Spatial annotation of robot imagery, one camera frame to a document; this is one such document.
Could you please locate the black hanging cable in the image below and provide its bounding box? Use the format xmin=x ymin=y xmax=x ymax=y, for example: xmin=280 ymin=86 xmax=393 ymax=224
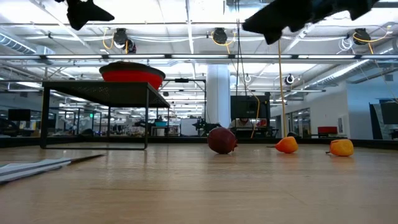
xmin=235 ymin=0 xmax=248 ymax=97

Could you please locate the long ceiling light bar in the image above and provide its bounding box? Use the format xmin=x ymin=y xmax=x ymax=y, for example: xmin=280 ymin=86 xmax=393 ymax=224
xmin=0 ymin=53 xmax=398 ymax=60

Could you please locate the black aluminium table frame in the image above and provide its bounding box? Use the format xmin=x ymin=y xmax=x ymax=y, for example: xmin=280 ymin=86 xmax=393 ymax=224
xmin=0 ymin=136 xmax=398 ymax=150

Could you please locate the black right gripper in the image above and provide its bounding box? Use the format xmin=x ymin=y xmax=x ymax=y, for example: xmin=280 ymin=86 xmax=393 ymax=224
xmin=242 ymin=0 xmax=380 ymax=45

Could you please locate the white structural column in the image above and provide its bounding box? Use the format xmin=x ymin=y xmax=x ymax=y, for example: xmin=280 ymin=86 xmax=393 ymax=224
xmin=206 ymin=64 xmax=231 ymax=129

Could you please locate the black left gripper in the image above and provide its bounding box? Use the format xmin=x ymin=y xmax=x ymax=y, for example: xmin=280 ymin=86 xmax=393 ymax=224
xmin=55 ymin=0 xmax=115 ymax=31

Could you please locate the thin yellow cable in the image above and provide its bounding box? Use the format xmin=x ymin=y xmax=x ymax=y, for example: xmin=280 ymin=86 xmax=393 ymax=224
xmin=250 ymin=93 xmax=261 ymax=139

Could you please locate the person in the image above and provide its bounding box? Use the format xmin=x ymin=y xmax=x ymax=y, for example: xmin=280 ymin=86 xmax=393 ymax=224
xmin=228 ymin=117 xmax=256 ymax=130

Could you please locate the silver ventilation duct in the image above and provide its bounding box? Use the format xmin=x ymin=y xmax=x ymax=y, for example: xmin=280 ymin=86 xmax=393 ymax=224
xmin=0 ymin=30 xmax=56 ymax=65

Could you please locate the black wall display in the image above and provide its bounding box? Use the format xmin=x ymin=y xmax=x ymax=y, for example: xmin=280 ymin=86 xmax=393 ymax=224
xmin=381 ymin=101 xmax=398 ymax=125

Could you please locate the dark red round fruit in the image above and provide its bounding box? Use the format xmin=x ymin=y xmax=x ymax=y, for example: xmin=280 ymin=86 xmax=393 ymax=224
xmin=206 ymin=126 xmax=239 ymax=155

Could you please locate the red collapsible colander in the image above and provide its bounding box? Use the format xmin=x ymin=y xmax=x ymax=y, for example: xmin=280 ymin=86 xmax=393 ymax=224
xmin=98 ymin=60 xmax=166 ymax=91

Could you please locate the small orange pepper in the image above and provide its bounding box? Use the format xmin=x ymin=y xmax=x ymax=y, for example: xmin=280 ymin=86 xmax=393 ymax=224
xmin=325 ymin=138 xmax=354 ymax=157
xmin=266 ymin=136 xmax=299 ymax=154

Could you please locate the black monitor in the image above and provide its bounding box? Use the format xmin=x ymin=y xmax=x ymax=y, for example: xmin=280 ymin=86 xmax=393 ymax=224
xmin=230 ymin=95 xmax=271 ymax=119

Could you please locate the black perforated metal shelf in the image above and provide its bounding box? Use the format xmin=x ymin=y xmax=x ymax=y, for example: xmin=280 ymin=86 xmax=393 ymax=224
xmin=39 ymin=80 xmax=171 ymax=151

